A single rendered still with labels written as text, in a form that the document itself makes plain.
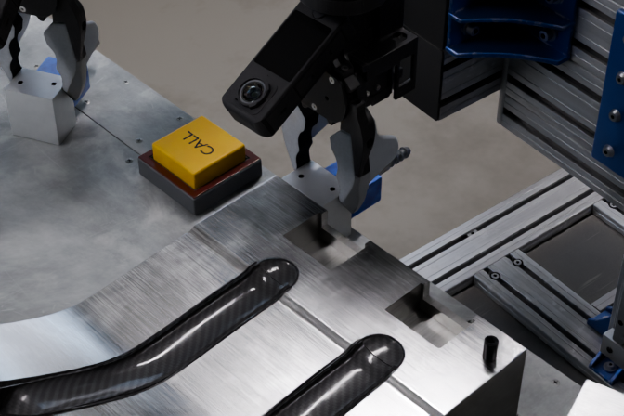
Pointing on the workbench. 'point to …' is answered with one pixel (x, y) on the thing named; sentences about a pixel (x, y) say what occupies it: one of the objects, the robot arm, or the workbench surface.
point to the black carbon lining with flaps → (117, 376)
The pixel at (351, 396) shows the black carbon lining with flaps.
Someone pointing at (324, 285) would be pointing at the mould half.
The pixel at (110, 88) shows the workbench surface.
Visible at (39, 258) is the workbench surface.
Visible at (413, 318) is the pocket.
